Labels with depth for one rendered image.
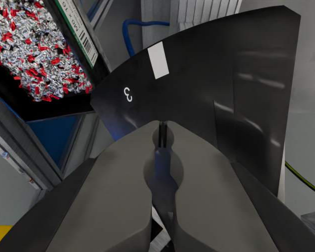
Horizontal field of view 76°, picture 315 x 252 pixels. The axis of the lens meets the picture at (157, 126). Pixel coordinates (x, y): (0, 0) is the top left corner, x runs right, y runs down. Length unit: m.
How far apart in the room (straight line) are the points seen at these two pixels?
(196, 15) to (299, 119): 1.06
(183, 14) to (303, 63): 0.83
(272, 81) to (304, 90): 1.56
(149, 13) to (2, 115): 0.80
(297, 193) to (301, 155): 0.28
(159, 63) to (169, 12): 0.92
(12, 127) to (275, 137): 0.53
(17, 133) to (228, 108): 0.51
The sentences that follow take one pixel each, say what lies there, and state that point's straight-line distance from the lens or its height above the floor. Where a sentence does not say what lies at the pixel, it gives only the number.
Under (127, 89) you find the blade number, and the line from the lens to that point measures 0.23.
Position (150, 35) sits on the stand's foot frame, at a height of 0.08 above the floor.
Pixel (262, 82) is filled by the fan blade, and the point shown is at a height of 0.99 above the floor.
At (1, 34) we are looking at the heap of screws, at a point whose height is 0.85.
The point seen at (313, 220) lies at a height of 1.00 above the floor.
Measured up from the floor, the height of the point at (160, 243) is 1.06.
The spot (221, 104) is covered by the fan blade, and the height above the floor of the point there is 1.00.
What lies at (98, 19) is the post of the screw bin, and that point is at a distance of 0.62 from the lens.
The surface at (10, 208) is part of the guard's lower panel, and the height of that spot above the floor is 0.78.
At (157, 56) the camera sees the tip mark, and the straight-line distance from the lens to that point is 0.21.
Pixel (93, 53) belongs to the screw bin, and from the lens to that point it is 0.35.
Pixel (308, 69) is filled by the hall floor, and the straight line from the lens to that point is 1.62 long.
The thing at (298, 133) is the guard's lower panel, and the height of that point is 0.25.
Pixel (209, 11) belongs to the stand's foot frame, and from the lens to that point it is 1.13.
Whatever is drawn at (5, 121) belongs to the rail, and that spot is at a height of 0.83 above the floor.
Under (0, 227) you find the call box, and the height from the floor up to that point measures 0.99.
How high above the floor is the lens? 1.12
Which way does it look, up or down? 42 degrees down
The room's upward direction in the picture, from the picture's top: 179 degrees counter-clockwise
